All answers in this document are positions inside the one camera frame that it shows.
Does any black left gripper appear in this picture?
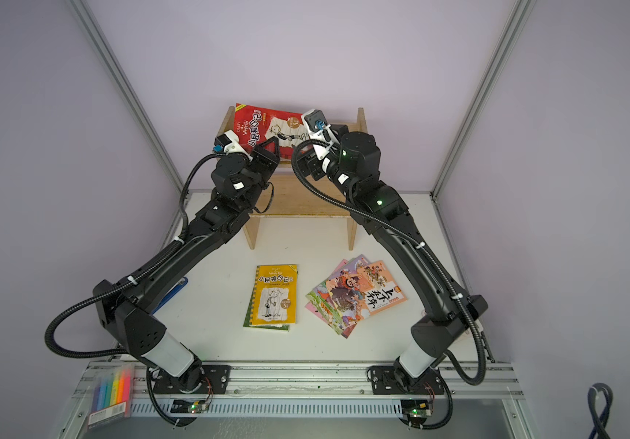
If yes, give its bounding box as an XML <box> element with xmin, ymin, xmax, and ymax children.
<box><xmin>239</xmin><ymin>130</ymin><xmax>277</xmax><ymax>208</ymax></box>

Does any red wimpy kid book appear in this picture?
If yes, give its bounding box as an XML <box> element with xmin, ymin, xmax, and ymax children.
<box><xmin>232</xmin><ymin>104</ymin><xmax>309</xmax><ymax>160</ymax></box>

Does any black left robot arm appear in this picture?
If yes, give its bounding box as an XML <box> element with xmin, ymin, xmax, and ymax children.
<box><xmin>44</xmin><ymin>137</ymin><xmax>281</xmax><ymax>393</ymax></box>

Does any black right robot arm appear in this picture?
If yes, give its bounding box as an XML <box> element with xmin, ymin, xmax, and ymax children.
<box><xmin>291</xmin><ymin>132</ymin><xmax>488</xmax><ymax>389</ymax></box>

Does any wooden two-tier bookshelf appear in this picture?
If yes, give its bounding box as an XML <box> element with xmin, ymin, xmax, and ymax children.
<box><xmin>218</xmin><ymin>106</ymin><xmax>368</xmax><ymax>251</ymax></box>

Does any green pink bottom comic book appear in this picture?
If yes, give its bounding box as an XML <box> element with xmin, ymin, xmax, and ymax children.
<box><xmin>306</xmin><ymin>254</ymin><xmax>369</xmax><ymax>338</ymax></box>

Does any yellow green-edged wimpy kid book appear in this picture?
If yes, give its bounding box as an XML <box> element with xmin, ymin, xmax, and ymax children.
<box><xmin>243</xmin><ymin>264</ymin><xmax>298</xmax><ymax>331</ymax></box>

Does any orange Chinese comic book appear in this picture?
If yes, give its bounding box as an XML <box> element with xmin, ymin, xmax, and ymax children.
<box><xmin>357</xmin><ymin>261</ymin><xmax>407</xmax><ymax>319</ymax></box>

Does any blue stapler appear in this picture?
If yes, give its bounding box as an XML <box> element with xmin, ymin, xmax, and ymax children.
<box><xmin>152</xmin><ymin>277</ymin><xmax>189</xmax><ymax>314</ymax></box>

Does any right controller circuit board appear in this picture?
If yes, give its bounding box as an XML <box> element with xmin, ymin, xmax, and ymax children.
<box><xmin>400</xmin><ymin>400</ymin><xmax>432</xmax><ymax>418</ymax></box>

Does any controller circuit board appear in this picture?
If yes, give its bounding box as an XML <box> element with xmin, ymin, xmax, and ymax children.
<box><xmin>400</xmin><ymin>400</ymin><xmax>432</xmax><ymax>418</ymax></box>
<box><xmin>170</xmin><ymin>400</ymin><xmax>210</xmax><ymax>416</ymax></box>

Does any left controller circuit board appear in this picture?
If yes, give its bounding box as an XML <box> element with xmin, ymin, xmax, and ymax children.
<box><xmin>170</xmin><ymin>400</ymin><xmax>210</xmax><ymax>416</ymax></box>

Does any pack of coloured highlighters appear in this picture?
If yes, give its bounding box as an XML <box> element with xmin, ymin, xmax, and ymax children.
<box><xmin>86</xmin><ymin>366</ymin><xmax>134</xmax><ymax>430</ymax></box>

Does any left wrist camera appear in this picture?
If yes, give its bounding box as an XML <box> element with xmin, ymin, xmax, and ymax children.
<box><xmin>212</xmin><ymin>130</ymin><xmax>251</xmax><ymax>159</ymax></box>

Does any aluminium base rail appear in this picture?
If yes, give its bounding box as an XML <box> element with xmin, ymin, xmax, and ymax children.
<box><xmin>72</xmin><ymin>360</ymin><xmax>525</xmax><ymax>401</ymax></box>

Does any white slotted cable duct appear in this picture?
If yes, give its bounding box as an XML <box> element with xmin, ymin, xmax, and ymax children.
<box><xmin>159</xmin><ymin>399</ymin><xmax>403</xmax><ymax>419</ymax></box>

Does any black cable bundle at corner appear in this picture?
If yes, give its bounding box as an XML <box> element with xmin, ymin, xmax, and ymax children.
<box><xmin>588</xmin><ymin>382</ymin><xmax>615</xmax><ymax>439</ymax></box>

